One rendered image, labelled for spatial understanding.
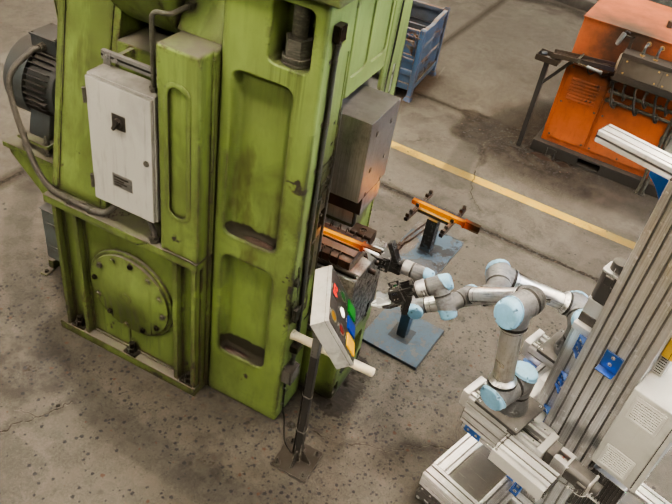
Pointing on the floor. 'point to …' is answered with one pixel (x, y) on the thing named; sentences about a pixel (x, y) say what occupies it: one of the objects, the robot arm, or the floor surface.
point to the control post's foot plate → (301, 471)
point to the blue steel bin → (421, 45)
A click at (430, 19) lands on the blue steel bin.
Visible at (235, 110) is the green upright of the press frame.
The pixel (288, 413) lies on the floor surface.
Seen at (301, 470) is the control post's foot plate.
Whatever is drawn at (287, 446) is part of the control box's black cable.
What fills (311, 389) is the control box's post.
